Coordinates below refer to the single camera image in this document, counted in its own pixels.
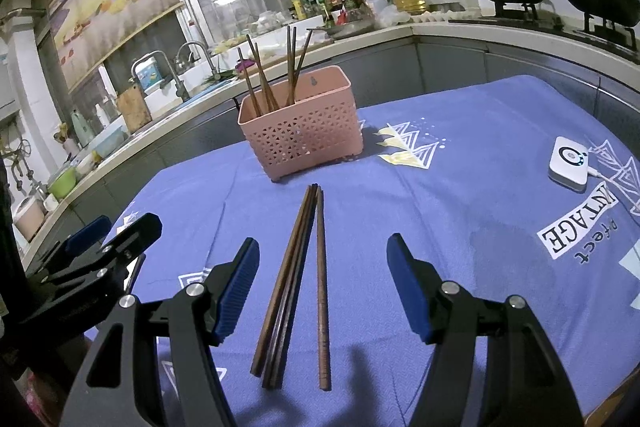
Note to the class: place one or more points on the green bowl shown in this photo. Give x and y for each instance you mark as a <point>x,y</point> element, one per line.
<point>62,184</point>

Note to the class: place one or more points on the blue-labelled white container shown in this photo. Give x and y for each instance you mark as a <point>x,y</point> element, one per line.
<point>148,74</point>

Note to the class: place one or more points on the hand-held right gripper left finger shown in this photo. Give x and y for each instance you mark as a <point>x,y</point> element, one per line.
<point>237,292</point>

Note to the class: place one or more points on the pale green bottle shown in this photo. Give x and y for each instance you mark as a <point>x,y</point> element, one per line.
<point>80,127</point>

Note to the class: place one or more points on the pink plastic utensil basket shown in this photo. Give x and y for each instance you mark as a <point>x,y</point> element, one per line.
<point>300,132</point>

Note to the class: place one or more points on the long brown chopstick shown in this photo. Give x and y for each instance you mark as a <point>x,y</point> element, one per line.
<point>283,279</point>
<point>323,307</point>
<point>289,302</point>

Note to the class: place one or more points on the curved steel faucet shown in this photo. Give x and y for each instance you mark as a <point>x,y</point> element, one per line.
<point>207,57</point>

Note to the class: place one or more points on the grey kitchen counter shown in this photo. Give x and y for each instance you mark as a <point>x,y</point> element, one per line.
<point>450,57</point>

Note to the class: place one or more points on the brown wooden board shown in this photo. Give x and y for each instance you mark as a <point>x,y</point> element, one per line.
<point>134,109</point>

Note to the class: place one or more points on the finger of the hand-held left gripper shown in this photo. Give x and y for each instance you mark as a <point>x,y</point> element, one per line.
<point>87,234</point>
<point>135,234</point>

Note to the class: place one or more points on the flat metal pan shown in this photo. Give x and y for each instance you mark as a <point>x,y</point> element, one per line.
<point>352,28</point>

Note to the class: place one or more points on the pink rice cooker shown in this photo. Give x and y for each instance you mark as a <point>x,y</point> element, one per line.
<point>29,219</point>

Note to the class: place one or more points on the bundle of wooden chopsticks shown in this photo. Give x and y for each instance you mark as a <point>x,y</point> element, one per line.
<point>263,82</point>

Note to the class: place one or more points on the white egg tray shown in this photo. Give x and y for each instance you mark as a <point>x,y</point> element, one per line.
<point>447,14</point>

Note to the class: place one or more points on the white round-button device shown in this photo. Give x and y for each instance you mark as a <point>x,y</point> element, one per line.
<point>567,162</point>

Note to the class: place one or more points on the fruit wall poster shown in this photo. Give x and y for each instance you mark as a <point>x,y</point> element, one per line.
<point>110,2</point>

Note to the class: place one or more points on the tall steel faucet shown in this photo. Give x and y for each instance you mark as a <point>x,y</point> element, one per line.
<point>175,79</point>

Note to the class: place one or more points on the black gas stove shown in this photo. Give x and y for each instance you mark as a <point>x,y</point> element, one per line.
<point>550,26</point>

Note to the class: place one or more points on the light blue basin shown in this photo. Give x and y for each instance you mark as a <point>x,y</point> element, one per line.
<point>109,142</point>

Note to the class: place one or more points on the blue printed tablecloth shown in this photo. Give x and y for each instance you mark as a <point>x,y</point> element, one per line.
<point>450,187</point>

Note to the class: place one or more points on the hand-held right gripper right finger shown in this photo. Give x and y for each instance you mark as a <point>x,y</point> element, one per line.
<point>412,287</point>

